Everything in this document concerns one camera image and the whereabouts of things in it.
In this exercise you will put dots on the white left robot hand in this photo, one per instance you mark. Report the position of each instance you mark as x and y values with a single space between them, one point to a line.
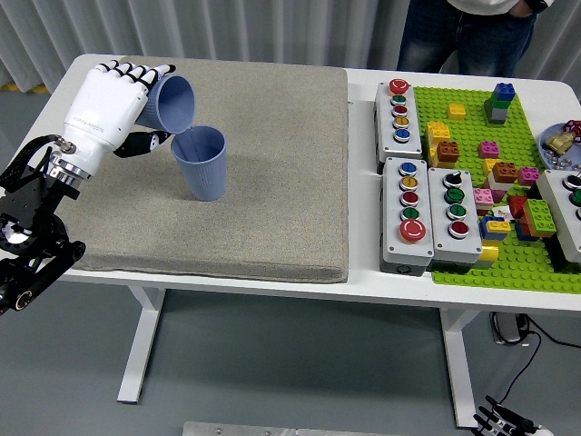
104 109

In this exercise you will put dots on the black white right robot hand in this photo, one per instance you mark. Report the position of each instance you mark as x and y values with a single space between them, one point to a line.
522 428

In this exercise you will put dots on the blue ribbed plastic cup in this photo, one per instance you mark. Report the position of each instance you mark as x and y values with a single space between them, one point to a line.
204 177
174 104

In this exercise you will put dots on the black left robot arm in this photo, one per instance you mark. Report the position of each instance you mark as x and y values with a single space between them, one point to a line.
22 200

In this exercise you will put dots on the white table leg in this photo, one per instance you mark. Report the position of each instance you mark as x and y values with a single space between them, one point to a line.
138 354
458 372

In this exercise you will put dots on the white power strip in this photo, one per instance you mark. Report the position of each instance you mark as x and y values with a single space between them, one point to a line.
508 329

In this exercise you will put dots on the grey-brown fabric mat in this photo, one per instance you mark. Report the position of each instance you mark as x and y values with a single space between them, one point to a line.
254 172

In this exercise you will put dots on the yellow grey toy brick stack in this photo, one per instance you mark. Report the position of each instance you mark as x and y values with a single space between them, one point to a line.
489 253

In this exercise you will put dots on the white curtain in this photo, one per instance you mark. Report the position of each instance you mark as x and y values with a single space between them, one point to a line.
272 27

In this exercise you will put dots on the four-button box black selector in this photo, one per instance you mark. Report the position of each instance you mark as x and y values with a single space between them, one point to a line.
458 247

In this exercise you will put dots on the blue yellow toy brick stack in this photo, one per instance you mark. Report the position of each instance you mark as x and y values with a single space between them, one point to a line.
495 228

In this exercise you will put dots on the green toy brick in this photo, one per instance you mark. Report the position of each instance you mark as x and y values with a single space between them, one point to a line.
539 217

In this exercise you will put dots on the five-button box large red stop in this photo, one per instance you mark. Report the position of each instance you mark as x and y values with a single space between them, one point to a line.
406 250

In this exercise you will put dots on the red toy brick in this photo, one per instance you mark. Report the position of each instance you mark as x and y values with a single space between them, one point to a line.
516 206

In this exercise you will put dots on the grey button box black base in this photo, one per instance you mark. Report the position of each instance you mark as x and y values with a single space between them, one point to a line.
560 209

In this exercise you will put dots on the pink toy brick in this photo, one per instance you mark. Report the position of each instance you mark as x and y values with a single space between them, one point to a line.
482 198
489 150
528 176

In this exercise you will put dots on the brown toy brick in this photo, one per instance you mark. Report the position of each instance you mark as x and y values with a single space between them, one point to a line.
505 172
448 152

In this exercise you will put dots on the blue plate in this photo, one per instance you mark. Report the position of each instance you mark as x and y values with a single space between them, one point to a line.
547 156

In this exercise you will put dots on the gold metal fitting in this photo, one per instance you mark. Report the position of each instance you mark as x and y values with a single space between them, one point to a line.
558 141

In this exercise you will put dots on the five-button grey control box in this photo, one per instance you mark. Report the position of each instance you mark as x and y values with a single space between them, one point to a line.
401 145

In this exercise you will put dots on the green toy brick baseplate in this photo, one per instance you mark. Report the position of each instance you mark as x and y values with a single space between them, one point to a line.
472 131

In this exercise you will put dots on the blue green grey brick tower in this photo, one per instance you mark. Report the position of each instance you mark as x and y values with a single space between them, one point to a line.
498 109

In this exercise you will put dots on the person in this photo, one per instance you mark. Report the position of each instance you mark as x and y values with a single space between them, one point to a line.
490 41

